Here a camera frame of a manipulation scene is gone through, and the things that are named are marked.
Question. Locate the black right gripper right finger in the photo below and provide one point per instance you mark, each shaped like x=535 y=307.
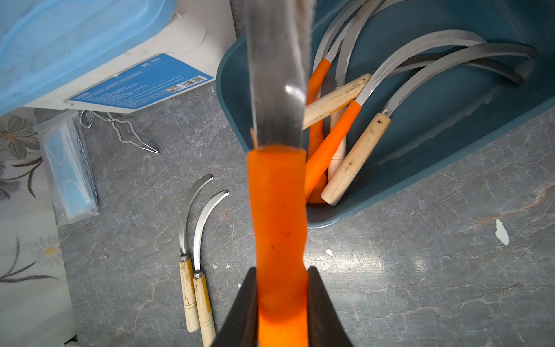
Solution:
x=324 y=325

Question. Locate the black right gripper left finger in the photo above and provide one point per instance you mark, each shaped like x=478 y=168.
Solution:
x=241 y=325

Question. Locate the orange handle sickle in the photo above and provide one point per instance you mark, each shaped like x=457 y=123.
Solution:
x=321 y=159
x=331 y=117
x=279 y=42

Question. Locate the teal plastic storage tray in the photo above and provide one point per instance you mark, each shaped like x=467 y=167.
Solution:
x=455 y=112

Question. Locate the white paper scrap right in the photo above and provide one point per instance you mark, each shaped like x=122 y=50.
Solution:
x=501 y=233

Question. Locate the silver metal tongs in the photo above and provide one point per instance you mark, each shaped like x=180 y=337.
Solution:
x=124 y=129

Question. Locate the blue face masks pack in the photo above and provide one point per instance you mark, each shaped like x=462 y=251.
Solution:
x=69 y=175

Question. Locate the white box with blue lid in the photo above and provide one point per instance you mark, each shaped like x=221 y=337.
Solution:
x=115 y=56

